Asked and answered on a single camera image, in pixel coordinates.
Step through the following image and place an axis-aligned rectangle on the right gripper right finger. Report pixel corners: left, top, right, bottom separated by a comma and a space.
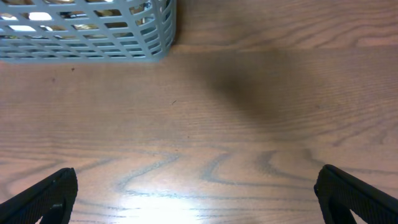
314, 164, 397, 224

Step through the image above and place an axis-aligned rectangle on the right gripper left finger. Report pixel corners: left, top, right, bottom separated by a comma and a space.
1, 168, 78, 224

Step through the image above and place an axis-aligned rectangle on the grey plastic basket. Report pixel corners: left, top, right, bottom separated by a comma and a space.
1, 0, 177, 64

